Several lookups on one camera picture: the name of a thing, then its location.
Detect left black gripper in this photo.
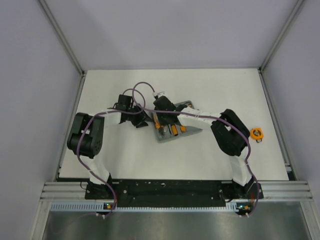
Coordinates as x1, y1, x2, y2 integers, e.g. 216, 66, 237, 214
126, 103, 153, 128

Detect orange pliers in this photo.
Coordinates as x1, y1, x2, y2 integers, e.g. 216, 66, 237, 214
153, 114, 167, 138

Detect grey plastic tool case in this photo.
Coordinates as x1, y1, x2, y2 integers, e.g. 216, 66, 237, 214
151, 112, 202, 143

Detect orange tape measure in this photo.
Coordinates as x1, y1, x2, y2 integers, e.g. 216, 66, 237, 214
250, 127, 264, 143

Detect orange utility knife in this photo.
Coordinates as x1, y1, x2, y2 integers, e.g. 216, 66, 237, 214
180, 125, 187, 133

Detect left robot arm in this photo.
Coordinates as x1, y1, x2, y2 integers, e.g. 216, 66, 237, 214
67, 94, 153, 199

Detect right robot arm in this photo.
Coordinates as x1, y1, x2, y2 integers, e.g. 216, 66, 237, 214
153, 94, 255, 198

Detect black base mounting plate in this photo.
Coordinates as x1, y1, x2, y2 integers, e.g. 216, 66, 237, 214
85, 178, 264, 208

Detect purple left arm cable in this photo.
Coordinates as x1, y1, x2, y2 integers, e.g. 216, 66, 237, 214
77, 88, 147, 219

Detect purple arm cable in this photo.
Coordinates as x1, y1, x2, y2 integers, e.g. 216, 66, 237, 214
77, 88, 147, 219
132, 81, 258, 218

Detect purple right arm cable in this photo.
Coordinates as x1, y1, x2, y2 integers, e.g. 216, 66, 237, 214
132, 81, 258, 218

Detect white slotted cable duct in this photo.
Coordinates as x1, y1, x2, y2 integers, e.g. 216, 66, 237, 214
50, 202, 250, 213

